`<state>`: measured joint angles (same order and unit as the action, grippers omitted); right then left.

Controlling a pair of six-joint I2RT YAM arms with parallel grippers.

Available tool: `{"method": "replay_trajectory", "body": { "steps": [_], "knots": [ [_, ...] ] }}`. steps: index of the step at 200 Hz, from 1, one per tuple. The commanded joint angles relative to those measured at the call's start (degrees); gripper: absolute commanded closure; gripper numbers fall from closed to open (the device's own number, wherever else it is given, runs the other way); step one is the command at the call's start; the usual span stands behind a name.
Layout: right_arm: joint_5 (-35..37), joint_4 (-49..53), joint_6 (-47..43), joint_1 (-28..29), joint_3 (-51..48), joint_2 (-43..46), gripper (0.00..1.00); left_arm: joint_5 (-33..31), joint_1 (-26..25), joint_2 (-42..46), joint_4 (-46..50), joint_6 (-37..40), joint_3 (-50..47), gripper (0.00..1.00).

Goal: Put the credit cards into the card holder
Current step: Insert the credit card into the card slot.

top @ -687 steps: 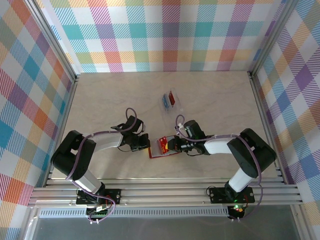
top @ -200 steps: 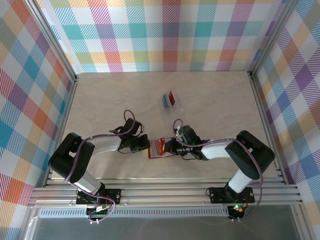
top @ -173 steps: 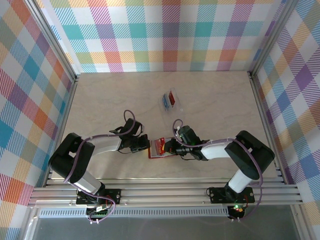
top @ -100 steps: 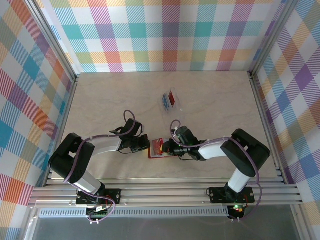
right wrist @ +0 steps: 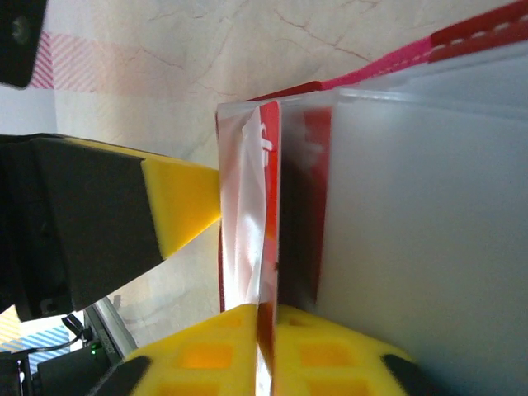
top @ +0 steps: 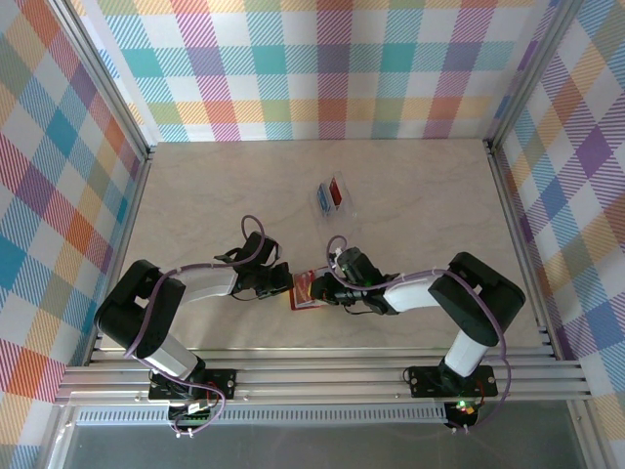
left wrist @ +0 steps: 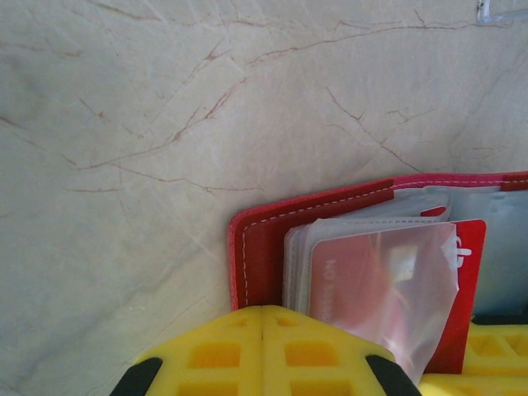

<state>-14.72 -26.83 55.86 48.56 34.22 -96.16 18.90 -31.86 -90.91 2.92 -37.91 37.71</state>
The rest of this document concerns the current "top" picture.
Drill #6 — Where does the red yellow credit card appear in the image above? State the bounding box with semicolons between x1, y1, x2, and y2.
294;272;314;305

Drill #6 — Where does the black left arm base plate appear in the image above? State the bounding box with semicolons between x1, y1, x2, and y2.
148;368;238;401

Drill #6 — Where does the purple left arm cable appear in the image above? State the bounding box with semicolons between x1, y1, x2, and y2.
120;214;277;436

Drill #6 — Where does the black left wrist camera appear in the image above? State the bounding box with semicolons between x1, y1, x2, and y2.
214;232;285;268

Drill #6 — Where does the aluminium frame post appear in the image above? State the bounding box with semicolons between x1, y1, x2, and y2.
487;0;587;148
48;0;150;162

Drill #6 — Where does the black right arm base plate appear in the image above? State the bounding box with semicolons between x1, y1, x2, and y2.
408;364;498;398

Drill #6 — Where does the red card tray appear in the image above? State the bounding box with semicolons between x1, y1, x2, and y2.
290;267;328;313

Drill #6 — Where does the aluminium mounting rail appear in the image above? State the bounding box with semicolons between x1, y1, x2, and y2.
53;346;595;405

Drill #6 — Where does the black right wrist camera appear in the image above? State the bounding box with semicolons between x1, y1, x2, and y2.
331;246;382;287

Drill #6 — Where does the aluminium side rail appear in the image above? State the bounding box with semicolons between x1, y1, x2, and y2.
484;140;562;362
86;146;156;366

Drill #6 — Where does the slotted grey cable duct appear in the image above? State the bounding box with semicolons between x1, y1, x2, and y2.
72;408;448;426

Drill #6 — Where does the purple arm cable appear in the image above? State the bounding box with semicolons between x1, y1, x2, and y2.
325;235;513;435
120;214;277;436

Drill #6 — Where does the clear plastic card holder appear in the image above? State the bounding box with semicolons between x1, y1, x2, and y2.
310;170;360;225

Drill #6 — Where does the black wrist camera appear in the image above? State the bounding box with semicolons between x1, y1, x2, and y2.
214;232;285;268
331;246;382;287

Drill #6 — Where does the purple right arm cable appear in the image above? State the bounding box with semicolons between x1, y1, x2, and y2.
325;235;513;435

